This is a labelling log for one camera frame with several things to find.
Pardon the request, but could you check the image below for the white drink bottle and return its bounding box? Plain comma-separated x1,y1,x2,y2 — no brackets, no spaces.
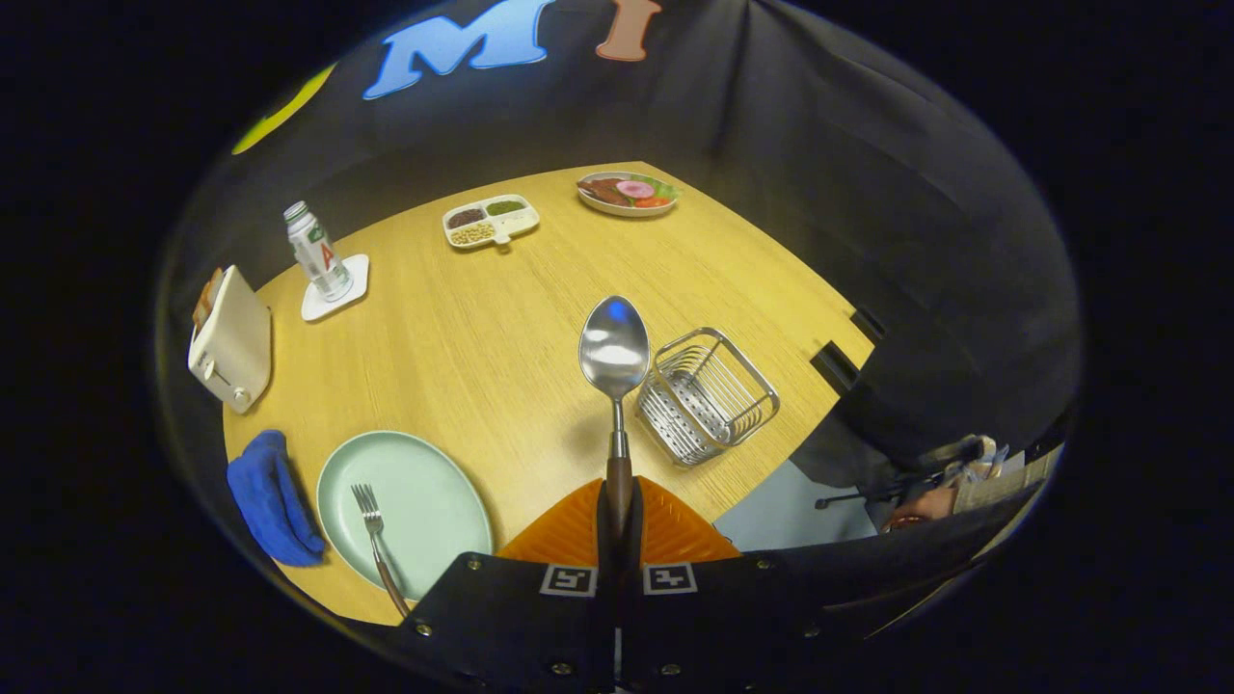
283,200,354,303

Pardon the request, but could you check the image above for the white plate of food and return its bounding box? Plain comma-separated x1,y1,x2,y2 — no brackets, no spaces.
577,171,682,219

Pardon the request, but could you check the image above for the metal wire basket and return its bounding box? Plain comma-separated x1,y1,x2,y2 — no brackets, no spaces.
636,327,781,468

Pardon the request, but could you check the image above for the white divided condiment dish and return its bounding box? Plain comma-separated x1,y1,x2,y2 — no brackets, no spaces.
443,194,541,254

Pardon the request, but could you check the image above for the brown toast slice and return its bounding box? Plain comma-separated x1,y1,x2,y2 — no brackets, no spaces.
193,268,225,329

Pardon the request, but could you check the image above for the light green plate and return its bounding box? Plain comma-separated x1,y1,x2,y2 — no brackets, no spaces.
316,430,495,601

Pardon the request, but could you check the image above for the metal fork with brown handle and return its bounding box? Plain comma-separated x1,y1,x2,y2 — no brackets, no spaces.
351,483,412,619

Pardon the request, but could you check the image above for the white toaster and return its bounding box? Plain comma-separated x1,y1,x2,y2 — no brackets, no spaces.
187,265,274,415

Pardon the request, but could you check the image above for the metal spoon with brown handle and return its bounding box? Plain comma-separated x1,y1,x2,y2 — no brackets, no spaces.
578,295,652,546

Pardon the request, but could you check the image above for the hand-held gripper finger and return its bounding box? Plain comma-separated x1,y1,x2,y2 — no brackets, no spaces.
400,479,618,694
617,475,840,694

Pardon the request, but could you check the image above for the white square coaster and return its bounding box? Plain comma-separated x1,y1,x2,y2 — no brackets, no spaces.
301,254,371,323

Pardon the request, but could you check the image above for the blue folded towel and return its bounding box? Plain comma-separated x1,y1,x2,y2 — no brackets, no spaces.
227,430,327,568

